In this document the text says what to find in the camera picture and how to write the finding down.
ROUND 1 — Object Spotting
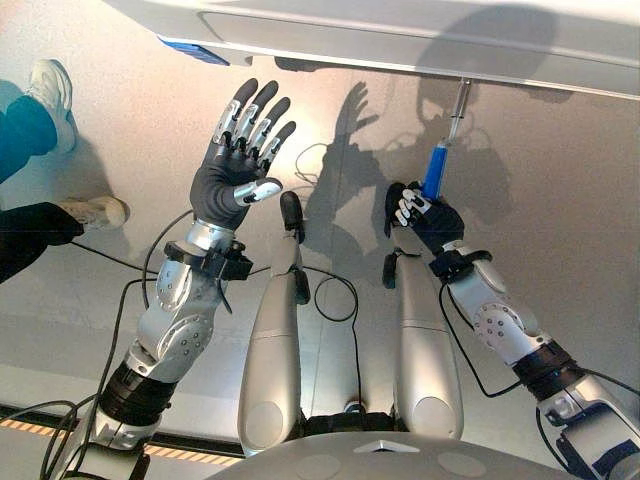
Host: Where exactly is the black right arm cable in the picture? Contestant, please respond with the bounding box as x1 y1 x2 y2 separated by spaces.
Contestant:
438 283 524 399

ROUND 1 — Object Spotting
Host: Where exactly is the grey robot torso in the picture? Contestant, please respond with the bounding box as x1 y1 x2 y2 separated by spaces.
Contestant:
204 430 566 480

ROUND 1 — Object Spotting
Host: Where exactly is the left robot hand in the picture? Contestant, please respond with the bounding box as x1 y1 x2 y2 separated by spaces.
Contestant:
188 77 298 234

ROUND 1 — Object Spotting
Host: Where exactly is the thin white floor cable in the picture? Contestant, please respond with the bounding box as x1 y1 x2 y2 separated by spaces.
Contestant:
294 143 332 189

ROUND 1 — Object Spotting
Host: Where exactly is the blue-handled bed crank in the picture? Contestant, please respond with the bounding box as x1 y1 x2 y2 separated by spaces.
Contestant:
418 78 474 201

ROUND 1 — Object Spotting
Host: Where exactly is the blue bed label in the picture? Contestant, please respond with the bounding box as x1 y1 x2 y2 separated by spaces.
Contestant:
158 37 231 67

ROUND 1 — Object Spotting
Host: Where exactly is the robot silver leg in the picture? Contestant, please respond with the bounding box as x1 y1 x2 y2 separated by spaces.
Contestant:
237 232 307 457
382 234 465 441

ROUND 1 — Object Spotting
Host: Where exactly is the white hospital bed frame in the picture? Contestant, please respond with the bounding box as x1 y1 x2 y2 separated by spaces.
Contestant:
102 0 640 104

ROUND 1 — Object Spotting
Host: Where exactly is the black floor strip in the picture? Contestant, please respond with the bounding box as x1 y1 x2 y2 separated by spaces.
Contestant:
0 402 246 459

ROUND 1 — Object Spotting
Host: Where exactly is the robot right silver leg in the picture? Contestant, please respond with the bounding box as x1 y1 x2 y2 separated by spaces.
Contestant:
382 234 465 441

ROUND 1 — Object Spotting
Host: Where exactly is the black floor cable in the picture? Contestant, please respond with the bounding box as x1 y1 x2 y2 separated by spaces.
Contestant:
69 240 274 277

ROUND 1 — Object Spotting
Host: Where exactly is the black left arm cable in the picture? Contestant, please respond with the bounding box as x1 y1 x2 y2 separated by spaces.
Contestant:
38 208 196 480

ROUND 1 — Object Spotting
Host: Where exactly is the black looped cable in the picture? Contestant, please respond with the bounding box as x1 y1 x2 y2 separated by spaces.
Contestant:
313 265 364 409

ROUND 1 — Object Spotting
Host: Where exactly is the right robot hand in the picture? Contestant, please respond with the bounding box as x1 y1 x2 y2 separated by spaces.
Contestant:
383 180 466 256

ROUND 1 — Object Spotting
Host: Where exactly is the person's leg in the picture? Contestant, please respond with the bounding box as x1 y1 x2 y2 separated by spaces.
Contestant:
0 58 77 184
0 195 131 286

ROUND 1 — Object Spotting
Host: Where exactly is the robot left silver leg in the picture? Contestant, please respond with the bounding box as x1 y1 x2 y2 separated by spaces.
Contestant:
237 232 307 457

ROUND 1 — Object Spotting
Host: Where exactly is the robot left dark foot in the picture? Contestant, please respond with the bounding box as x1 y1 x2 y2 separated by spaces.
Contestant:
278 190 305 242

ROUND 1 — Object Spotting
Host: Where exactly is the orange black hazard tape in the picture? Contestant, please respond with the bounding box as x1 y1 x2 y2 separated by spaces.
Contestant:
0 417 244 469

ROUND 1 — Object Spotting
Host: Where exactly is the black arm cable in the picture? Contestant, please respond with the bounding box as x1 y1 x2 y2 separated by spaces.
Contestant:
38 208 196 480
438 283 524 399

